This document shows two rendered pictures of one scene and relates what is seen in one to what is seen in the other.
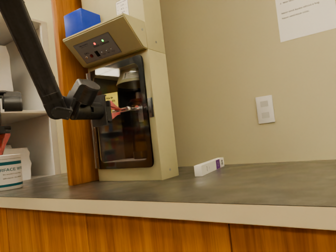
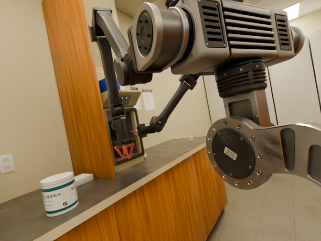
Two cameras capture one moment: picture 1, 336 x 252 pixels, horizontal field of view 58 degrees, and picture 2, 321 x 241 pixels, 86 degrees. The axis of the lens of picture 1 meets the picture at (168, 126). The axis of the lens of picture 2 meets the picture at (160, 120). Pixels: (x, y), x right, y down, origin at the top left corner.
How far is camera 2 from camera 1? 1.72 m
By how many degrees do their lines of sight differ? 88
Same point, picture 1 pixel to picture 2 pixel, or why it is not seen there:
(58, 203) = (160, 170)
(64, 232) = (156, 186)
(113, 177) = (122, 168)
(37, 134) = not seen: outside the picture
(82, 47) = not seen: hidden behind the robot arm
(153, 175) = (140, 159)
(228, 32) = not seen: hidden behind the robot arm
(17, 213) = (125, 198)
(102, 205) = (175, 161)
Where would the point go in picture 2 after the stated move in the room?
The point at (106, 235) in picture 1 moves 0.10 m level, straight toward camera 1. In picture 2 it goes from (171, 175) to (184, 171)
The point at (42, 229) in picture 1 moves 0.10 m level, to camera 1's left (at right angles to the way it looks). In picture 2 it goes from (145, 193) to (143, 202)
